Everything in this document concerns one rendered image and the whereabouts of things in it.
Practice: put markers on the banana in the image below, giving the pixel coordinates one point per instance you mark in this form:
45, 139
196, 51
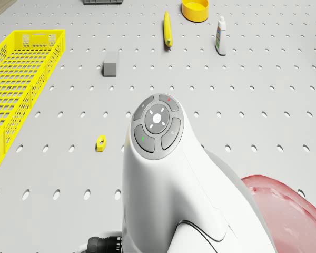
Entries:
168, 29

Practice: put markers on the red plate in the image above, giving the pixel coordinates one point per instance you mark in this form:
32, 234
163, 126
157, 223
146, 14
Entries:
292, 218

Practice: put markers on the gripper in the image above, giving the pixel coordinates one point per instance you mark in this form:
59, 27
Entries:
105, 245

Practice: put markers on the small white bottle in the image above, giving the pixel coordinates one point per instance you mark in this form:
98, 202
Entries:
220, 37

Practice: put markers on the yellow basket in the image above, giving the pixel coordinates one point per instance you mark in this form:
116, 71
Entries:
0, 147

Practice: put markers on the grey cube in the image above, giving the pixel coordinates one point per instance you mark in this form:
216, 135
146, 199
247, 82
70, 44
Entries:
110, 68

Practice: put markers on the dark grey basket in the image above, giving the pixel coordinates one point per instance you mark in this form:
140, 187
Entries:
102, 1

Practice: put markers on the yellow nut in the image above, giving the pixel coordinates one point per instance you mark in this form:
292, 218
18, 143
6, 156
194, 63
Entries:
98, 144

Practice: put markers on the yellow bowl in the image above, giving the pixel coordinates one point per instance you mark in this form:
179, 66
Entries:
195, 14

